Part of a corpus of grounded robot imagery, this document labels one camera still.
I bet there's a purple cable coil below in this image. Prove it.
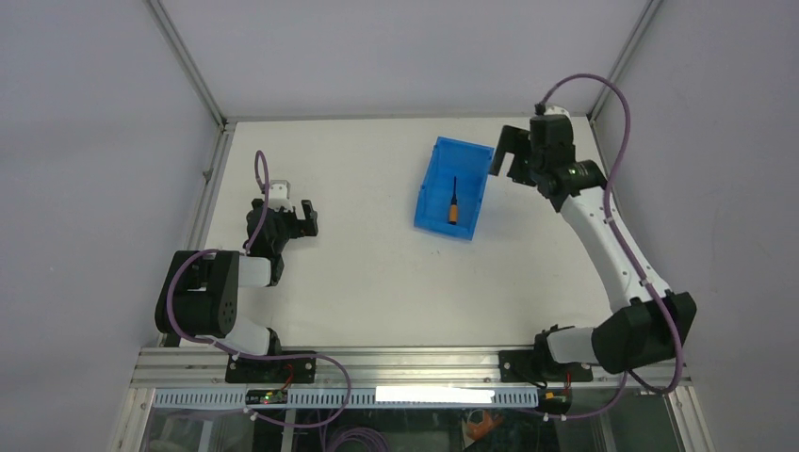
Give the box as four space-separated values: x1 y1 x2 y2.
321 427 391 452

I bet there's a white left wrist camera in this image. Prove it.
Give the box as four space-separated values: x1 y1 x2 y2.
268 180 294 212

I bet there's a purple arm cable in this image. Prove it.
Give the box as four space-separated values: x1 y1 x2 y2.
164 150 352 429
539 73 687 421

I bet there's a blue plastic bin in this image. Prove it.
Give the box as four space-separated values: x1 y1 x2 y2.
414 137 494 241

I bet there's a white slotted cable duct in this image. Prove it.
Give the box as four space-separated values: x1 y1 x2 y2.
154 385 539 411

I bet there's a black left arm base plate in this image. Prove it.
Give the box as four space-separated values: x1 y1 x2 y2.
224 358 317 385

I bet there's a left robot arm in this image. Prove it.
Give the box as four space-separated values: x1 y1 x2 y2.
155 199 318 382

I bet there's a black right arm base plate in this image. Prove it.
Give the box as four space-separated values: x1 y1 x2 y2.
497 348 594 385

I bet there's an aluminium left frame post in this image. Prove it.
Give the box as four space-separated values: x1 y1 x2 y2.
144 0 227 130

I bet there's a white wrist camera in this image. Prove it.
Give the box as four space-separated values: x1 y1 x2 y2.
268 180 294 212
534 103 571 118

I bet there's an aluminium frame post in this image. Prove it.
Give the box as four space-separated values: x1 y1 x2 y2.
587 0 664 124
144 0 227 130

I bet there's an orange object under table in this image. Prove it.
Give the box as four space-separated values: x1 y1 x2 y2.
463 410 504 442

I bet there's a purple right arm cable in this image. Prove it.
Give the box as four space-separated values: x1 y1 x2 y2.
539 73 687 421

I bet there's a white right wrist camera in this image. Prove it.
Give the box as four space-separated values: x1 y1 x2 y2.
534 103 571 118

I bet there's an aluminium right frame post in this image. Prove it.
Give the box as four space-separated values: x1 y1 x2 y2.
587 0 664 124

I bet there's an orange handled screwdriver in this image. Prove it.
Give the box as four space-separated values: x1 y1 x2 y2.
448 176 459 225

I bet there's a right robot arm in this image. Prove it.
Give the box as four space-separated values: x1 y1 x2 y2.
489 114 696 381

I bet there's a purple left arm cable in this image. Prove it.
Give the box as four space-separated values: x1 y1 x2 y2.
164 150 352 429

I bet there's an aluminium front frame rail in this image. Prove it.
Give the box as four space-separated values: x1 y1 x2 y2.
129 345 693 390

